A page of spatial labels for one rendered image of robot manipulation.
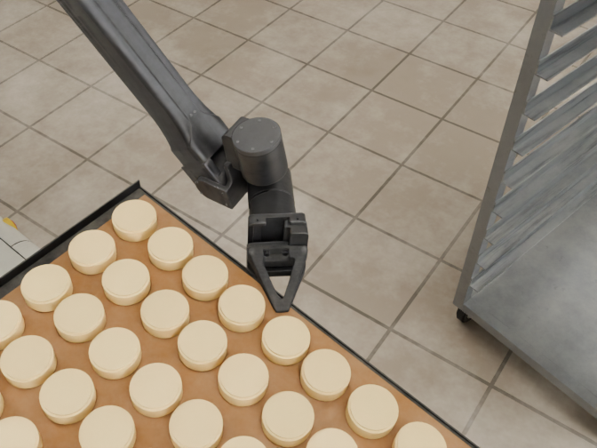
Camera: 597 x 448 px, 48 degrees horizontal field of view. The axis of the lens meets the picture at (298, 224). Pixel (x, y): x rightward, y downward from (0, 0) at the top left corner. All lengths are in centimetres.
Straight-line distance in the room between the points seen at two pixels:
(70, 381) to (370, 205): 161
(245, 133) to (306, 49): 210
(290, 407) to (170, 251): 22
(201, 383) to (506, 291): 127
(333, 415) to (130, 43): 46
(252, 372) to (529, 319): 122
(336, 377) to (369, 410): 5
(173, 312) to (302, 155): 168
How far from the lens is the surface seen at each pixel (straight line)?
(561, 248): 200
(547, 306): 186
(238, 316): 71
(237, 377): 68
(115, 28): 81
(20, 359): 72
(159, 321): 71
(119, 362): 70
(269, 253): 76
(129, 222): 79
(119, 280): 75
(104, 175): 237
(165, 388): 68
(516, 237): 175
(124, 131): 253
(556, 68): 134
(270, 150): 76
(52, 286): 76
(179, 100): 83
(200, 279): 74
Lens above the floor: 158
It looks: 48 degrees down
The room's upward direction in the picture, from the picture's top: straight up
